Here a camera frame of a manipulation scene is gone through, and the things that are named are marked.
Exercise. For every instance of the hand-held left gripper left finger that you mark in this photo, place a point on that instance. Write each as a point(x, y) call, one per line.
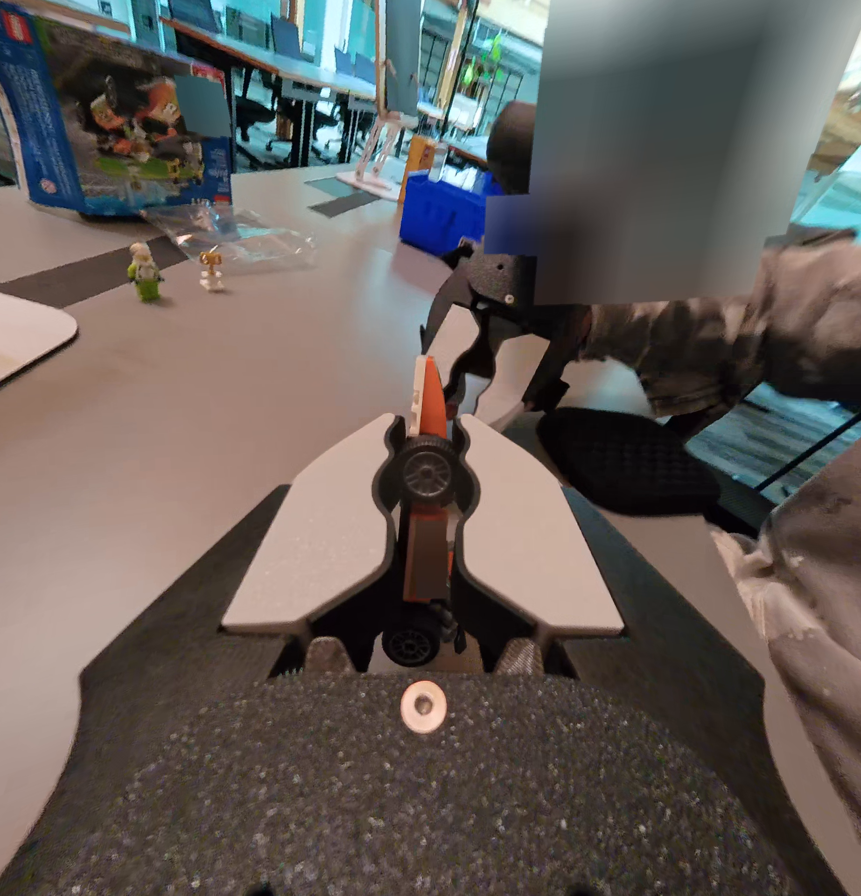
point(318, 560)

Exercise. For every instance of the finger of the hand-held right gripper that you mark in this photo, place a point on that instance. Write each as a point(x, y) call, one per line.
point(461, 336)
point(514, 378)

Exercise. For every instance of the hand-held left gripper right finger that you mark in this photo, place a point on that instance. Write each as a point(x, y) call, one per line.
point(535, 560)

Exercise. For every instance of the orange lego race car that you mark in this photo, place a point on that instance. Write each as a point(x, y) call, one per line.
point(428, 473)

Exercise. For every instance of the person's right forearm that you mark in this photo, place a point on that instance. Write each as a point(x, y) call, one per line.
point(710, 343)

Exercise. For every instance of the small tan lego piece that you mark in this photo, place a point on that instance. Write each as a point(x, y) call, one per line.
point(212, 273)

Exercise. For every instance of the green lego minifigure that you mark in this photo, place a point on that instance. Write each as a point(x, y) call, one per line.
point(146, 277)

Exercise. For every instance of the blue lego set box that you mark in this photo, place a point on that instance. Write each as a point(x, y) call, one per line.
point(108, 126)

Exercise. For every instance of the blue plastic bin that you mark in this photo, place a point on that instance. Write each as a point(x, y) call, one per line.
point(437, 217)

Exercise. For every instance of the black mesh office chair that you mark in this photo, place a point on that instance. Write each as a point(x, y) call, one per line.
point(626, 462)

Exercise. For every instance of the orange cardboard box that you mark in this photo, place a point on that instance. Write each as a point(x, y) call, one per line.
point(419, 154)

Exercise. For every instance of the white display stand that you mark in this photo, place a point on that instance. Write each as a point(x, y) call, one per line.
point(374, 182)

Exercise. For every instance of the clear plastic bag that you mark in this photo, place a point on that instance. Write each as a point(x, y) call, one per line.
point(262, 245)

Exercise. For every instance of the tall black panel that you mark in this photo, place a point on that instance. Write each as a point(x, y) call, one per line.
point(400, 56)

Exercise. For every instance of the long wooden office desk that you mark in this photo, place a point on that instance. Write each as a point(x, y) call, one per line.
point(276, 67)

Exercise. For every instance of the white booklet stand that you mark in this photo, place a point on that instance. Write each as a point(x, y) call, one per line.
point(17, 336)

